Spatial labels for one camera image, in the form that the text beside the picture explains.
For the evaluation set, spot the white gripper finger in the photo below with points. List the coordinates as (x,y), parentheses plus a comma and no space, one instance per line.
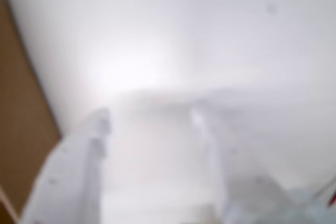
(210,161)
(68,176)

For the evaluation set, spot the brown cardboard box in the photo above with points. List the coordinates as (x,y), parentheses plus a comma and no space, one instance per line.
(21,103)

